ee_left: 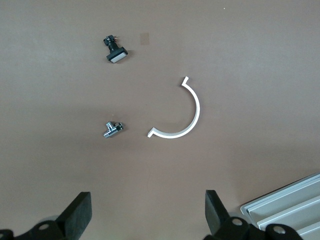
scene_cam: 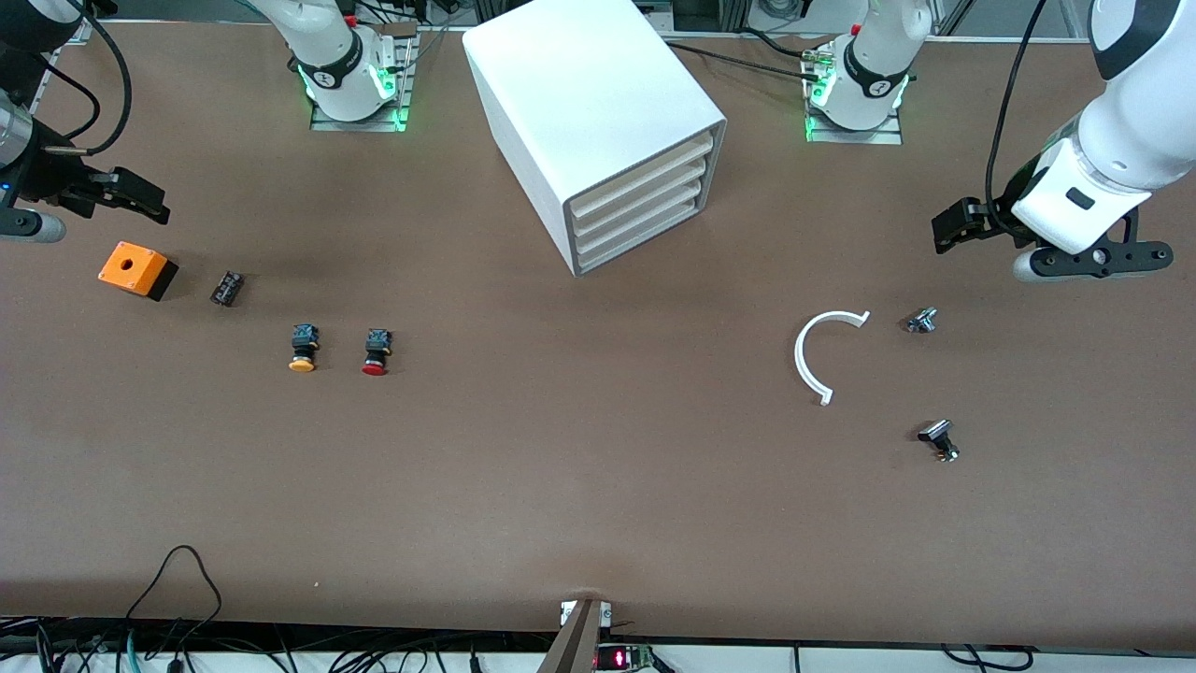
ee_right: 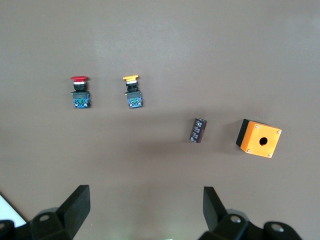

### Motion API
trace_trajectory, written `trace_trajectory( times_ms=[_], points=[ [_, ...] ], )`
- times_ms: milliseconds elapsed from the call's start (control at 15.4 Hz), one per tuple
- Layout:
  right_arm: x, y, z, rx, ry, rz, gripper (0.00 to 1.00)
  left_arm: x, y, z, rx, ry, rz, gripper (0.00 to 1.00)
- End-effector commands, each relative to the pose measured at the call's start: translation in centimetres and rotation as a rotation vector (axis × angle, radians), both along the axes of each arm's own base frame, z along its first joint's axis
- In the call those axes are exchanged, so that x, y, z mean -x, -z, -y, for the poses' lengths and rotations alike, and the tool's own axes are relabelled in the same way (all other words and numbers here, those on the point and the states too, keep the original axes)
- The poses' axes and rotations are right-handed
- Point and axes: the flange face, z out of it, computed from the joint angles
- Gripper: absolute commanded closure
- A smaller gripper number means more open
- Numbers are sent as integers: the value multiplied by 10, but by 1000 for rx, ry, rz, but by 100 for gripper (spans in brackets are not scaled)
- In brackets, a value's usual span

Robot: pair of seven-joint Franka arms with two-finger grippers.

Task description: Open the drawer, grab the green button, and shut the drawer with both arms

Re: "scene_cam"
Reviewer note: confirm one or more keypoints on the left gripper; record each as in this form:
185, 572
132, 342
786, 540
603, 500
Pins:
996, 220

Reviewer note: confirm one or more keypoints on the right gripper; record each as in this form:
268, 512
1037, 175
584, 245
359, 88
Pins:
49, 176

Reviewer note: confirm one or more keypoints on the white plastic tray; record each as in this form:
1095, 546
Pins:
645, 211

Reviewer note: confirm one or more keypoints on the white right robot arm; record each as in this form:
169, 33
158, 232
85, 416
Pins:
327, 56

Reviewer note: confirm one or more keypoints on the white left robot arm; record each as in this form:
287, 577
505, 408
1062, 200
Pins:
1140, 131

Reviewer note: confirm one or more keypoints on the yellow push button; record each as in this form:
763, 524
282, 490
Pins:
303, 350

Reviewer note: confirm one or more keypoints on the red push button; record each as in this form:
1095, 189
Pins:
376, 353

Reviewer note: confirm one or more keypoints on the small black contact block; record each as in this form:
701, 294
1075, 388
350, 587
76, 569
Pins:
227, 288

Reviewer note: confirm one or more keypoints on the white curved plastic arc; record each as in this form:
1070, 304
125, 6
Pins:
800, 360

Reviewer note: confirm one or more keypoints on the device with red display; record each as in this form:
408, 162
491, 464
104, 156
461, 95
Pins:
621, 659

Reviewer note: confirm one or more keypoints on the orange button enclosure box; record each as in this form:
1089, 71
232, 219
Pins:
131, 266

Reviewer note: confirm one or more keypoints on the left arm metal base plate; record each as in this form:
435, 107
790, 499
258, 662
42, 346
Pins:
878, 137

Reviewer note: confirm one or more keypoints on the aluminium frame profile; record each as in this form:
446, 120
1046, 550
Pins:
45, 89

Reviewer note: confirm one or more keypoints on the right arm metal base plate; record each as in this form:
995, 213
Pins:
327, 124

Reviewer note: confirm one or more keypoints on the grey camera post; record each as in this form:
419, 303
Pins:
575, 645

